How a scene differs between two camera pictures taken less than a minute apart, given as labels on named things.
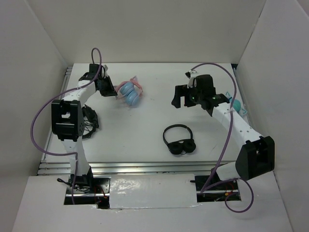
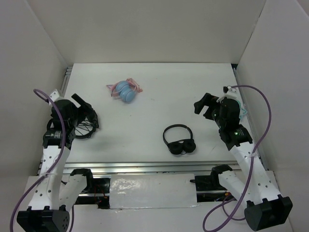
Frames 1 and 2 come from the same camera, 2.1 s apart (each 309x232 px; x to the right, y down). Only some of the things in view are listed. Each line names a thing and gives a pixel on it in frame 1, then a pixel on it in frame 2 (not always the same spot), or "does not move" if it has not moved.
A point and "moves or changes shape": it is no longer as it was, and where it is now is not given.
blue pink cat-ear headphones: [129, 91] moves or changes shape
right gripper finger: [176, 101] → [199, 105]
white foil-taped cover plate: [129, 191] does not move
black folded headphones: [188, 146] does not move
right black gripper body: [192, 96] → [219, 120]
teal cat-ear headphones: [236, 105] does not move
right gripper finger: [179, 90] → [208, 115]
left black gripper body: [106, 88] → [80, 113]
